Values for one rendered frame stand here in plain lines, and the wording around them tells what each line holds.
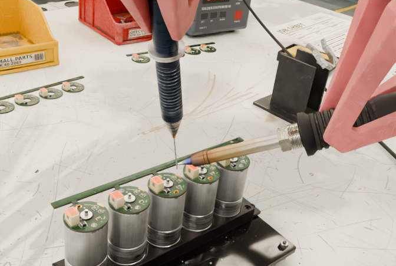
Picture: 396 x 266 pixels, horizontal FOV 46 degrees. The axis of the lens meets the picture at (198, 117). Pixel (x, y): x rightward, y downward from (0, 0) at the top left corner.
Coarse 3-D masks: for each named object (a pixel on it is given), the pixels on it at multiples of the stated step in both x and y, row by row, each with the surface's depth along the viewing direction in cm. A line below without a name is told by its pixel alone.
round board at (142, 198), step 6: (126, 186) 29; (132, 186) 29; (126, 192) 28; (132, 192) 29; (138, 192) 29; (144, 192) 29; (108, 198) 28; (138, 198) 28; (144, 198) 28; (108, 204) 27; (126, 204) 28; (132, 204) 28; (138, 204) 28; (144, 204) 28; (114, 210) 27; (120, 210) 27; (126, 210) 27; (132, 210) 27; (138, 210) 27; (144, 210) 27
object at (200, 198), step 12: (204, 168) 31; (192, 192) 31; (204, 192) 31; (216, 192) 32; (192, 204) 31; (204, 204) 31; (192, 216) 32; (204, 216) 32; (192, 228) 32; (204, 228) 32
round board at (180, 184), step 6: (156, 174) 30; (162, 174) 30; (168, 174) 31; (174, 174) 31; (174, 180) 30; (180, 180) 30; (174, 186) 30; (180, 186) 30; (186, 186) 30; (162, 192) 29; (168, 192) 29; (180, 192) 29; (168, 198) 29
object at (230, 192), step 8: (232, 160) 33; (224, 176) 32; (232, 176) 32; (240, 176) 32; (224, 184) 33; (232, 184) 33; (240, 184) 33; (224, 192) 33; (232, 192) 33; (240, 192) 33; (216, 200) 34; (224, 200) 33; (232, 200) 33; (240, 200) 34; (216, 208) 34; (224, 208) 34; (232, 208) 34; (224, 216) 34
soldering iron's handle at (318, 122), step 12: (384, 96) 25; (372, 108) 24; (384, 108) 24; (300, 120) 25; (312, 120) 25; (324, 120) 25; (360, 120) 24; (372, 120) 24; (300, 132) 25; (312, 132) 25; (312, 144) 25; (324, 144) 25
